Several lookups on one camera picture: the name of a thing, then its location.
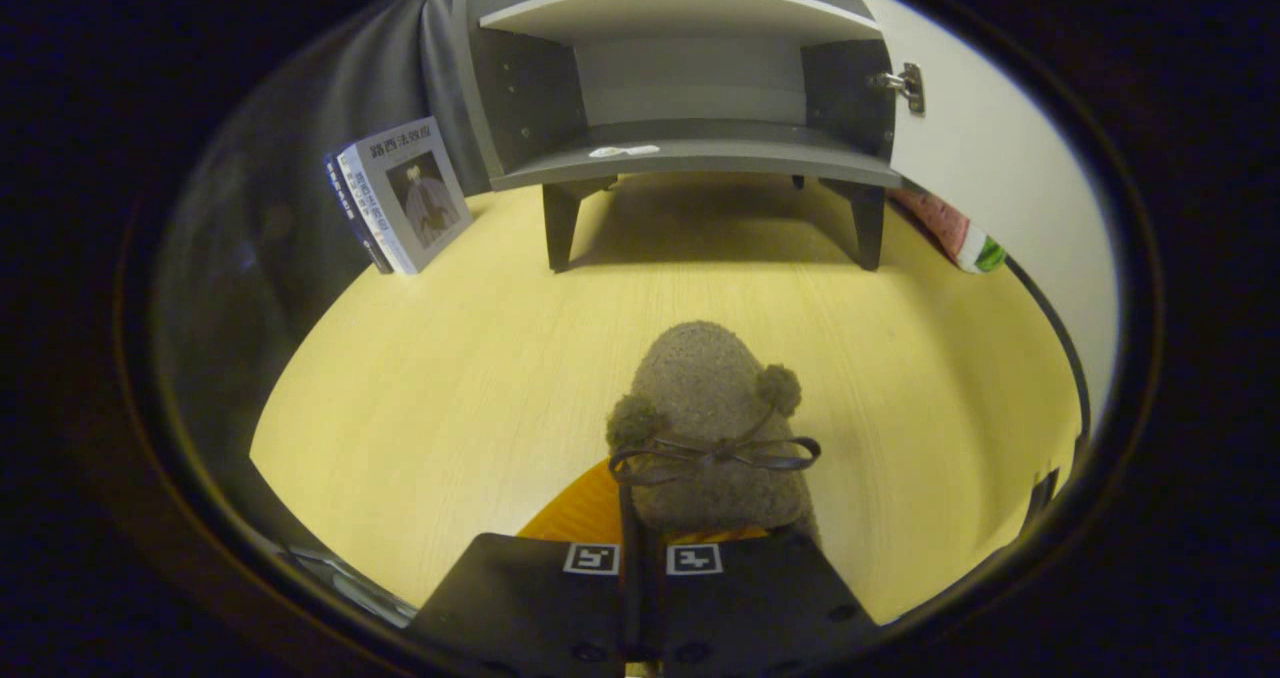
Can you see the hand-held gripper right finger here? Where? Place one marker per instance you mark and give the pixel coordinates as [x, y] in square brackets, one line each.
[760, 598]

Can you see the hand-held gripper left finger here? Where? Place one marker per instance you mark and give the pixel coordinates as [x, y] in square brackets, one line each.
[520, 598]

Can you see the grey shoe cabinet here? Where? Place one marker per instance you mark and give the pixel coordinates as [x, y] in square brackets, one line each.
[690, 88]

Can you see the metal door hinge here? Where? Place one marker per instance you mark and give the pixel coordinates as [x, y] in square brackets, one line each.
[905, 86]

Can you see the white portrait cover book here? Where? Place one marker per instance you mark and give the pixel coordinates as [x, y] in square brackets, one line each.
[425, 198]

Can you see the watermelon slice toy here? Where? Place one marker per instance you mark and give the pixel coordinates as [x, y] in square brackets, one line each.
[950, 228]

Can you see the dark blue book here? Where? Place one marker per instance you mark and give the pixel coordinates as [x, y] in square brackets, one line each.
[350, 213]

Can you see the black backdrop cloth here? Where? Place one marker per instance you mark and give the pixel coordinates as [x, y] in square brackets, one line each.
[260, 208]

